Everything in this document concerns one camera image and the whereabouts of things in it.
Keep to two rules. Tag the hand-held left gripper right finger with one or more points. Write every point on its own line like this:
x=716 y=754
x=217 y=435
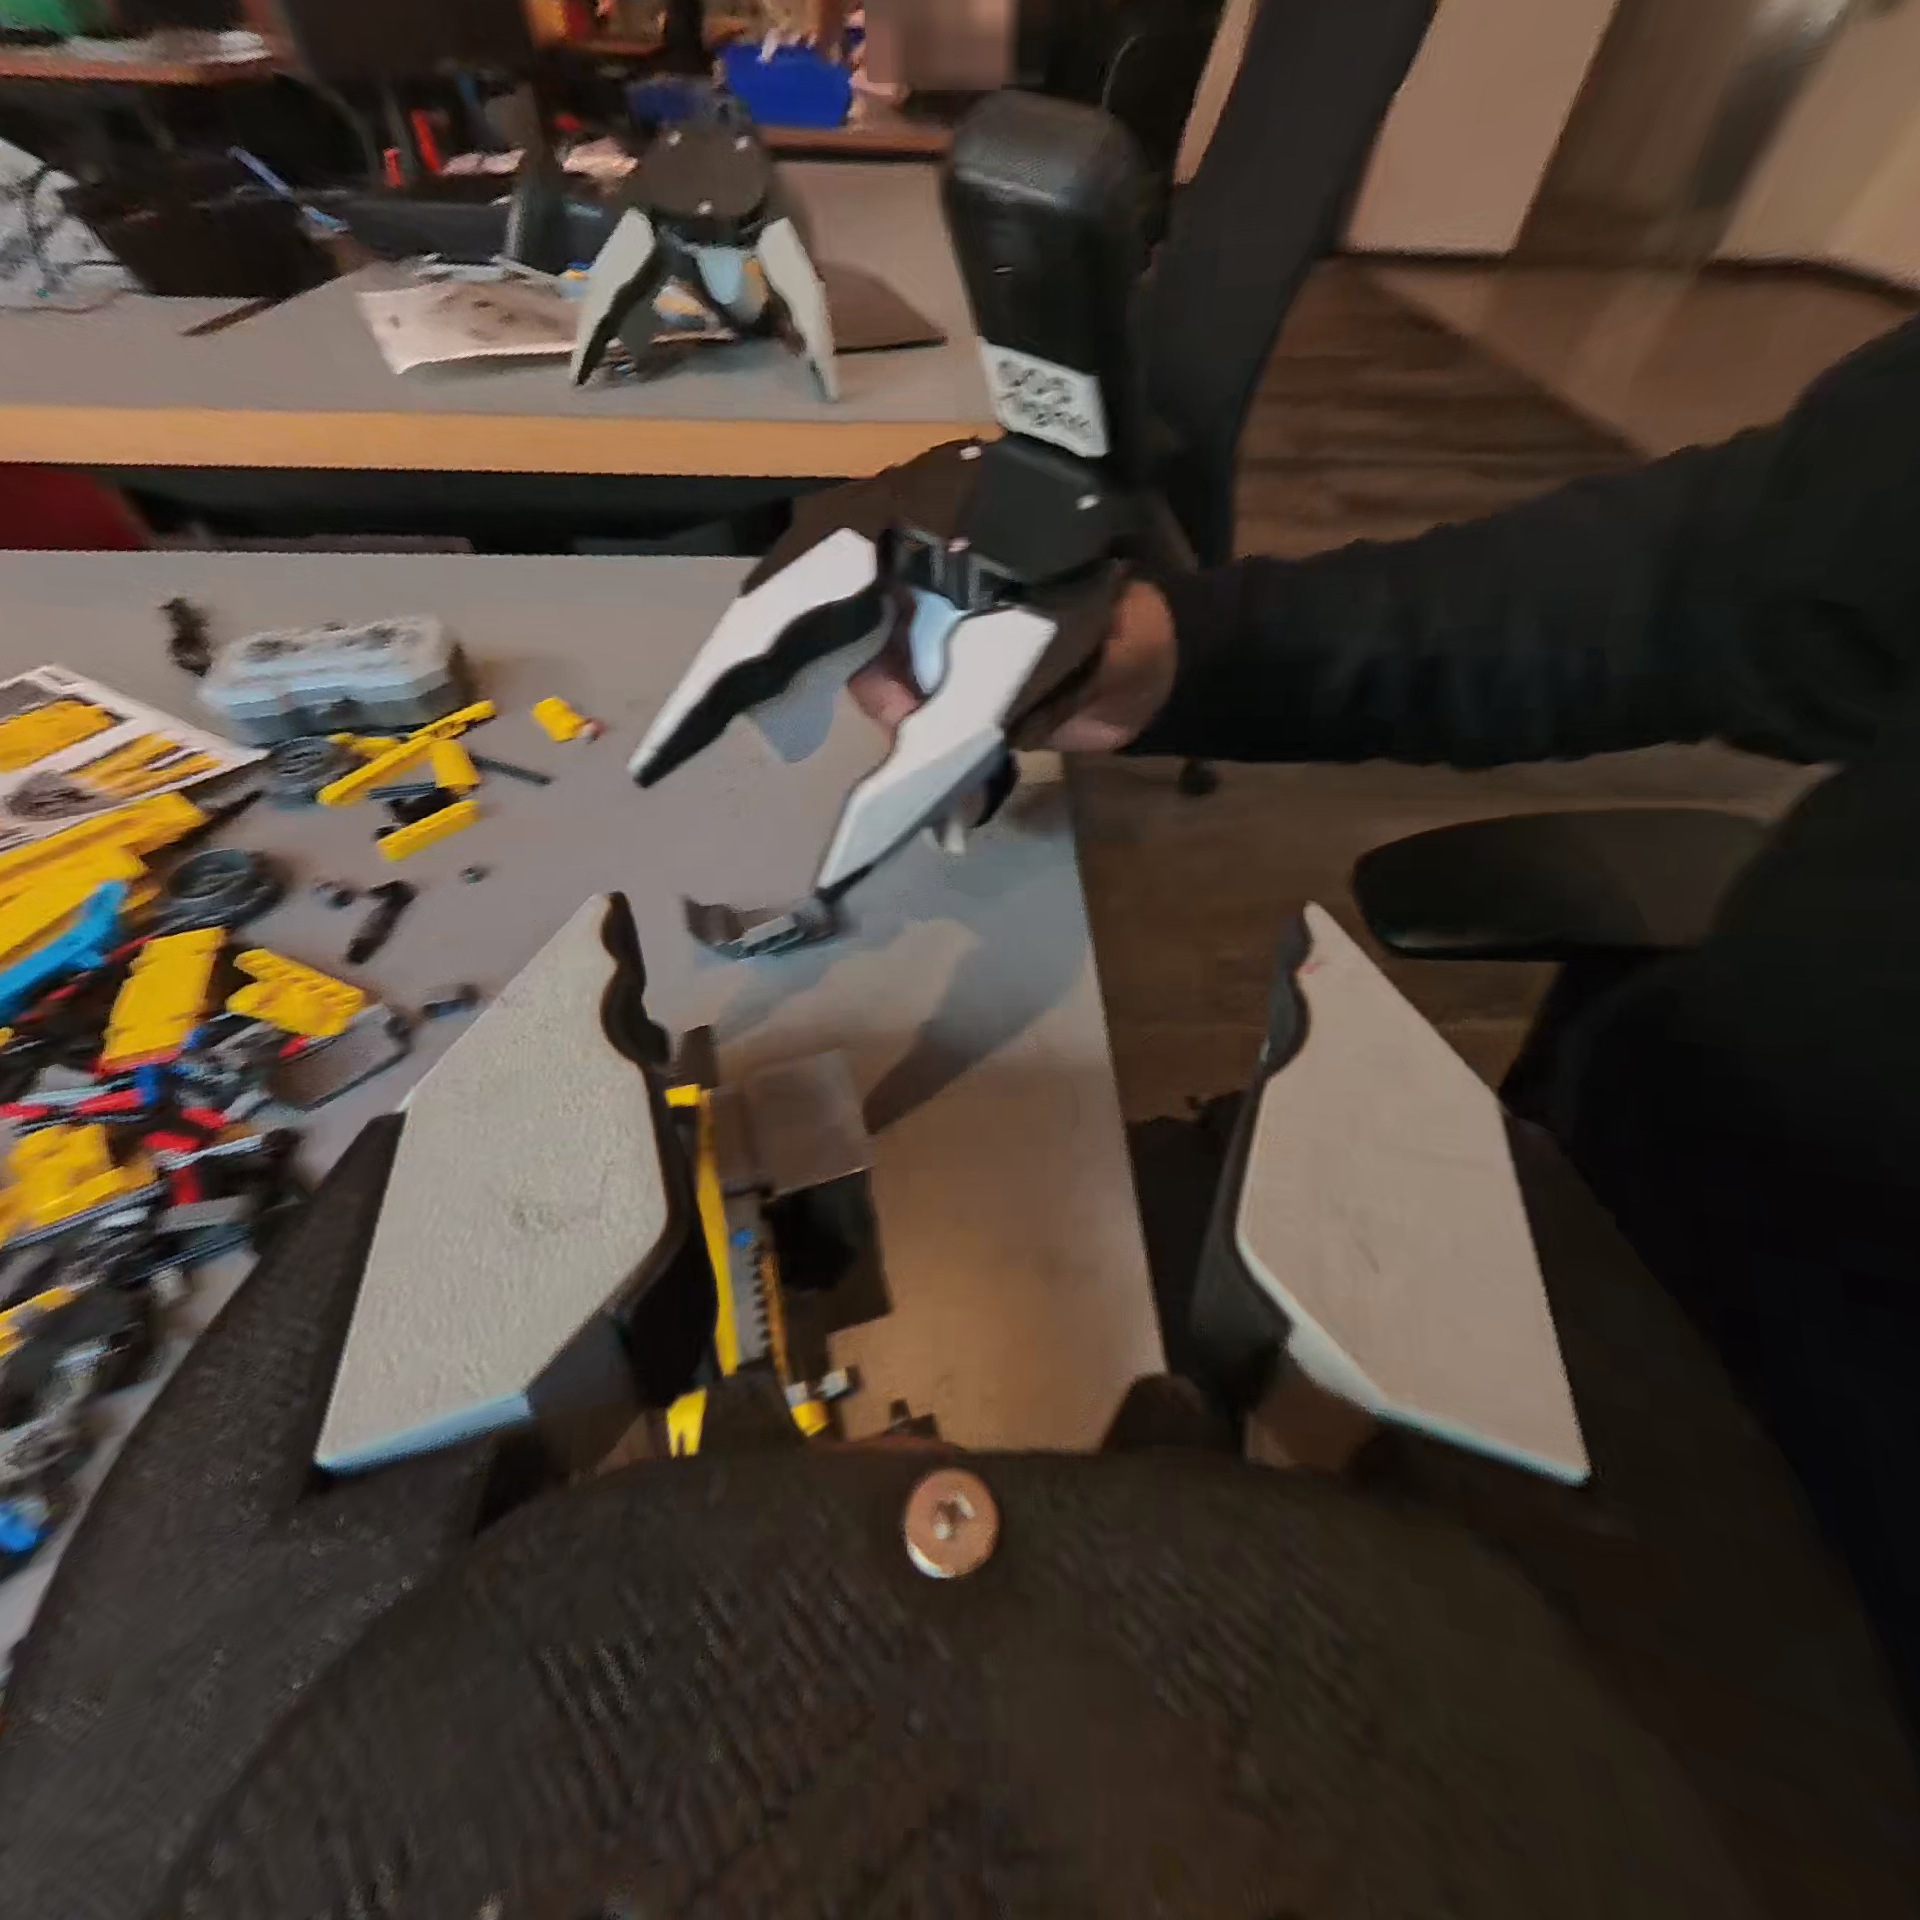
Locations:
x=1394 y=1200

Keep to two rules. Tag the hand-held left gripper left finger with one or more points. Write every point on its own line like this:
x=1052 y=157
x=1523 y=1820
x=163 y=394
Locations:
x=509 y=1185

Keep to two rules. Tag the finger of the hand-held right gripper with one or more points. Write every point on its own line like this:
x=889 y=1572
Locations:
x=764 y=615
x=961 y=721

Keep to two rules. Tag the yellow toy brick vehicle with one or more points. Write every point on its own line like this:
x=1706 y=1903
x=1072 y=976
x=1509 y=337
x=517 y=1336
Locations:
x=720 y=1200

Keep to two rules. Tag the small grey angled brick piece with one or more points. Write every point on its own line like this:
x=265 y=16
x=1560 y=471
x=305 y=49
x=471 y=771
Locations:
x=757 y=930

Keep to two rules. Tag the grey desk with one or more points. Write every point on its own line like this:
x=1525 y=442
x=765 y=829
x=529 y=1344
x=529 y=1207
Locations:
x=961 y=1320
x=225 y=376

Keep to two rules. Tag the person's right hand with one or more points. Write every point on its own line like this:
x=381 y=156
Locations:
x=1125 y=674

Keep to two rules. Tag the blue storage bin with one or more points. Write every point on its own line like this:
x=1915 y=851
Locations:
x=787 y=83

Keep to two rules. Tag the idle hand-held gripper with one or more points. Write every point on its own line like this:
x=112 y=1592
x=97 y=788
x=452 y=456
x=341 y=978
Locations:
x=705 y=181

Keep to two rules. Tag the pile of loose brick parts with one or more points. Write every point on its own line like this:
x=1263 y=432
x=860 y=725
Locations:
x=165 y=991

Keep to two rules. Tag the grey brick wheel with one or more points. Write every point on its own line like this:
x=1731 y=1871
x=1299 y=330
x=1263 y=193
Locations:
x=221 y=891

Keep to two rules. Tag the printed paper sheet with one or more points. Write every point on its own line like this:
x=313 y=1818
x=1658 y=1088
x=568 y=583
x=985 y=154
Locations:
x=465 y=322

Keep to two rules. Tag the grey brick battery box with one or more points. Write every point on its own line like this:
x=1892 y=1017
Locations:
x=330 y=681

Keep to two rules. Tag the blue brick beam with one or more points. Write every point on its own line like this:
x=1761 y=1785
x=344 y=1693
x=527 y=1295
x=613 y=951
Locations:
x=52 y=953

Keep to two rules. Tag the yellow printed leaflet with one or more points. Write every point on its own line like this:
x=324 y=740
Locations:
x=106 y=751

